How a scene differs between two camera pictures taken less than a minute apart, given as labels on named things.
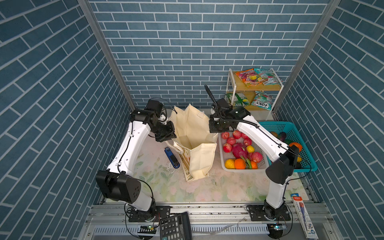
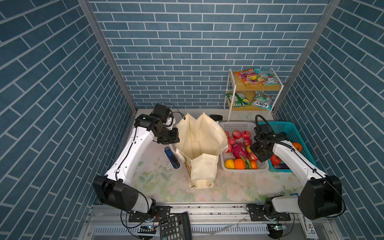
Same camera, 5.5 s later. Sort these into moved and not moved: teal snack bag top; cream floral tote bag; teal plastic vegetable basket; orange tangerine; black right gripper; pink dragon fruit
Moved: black right gripper; cream floral tote bag
Not moved: pink dragon fruit; teal snack bag top; orange tangerine; teal plastic vegetable basket
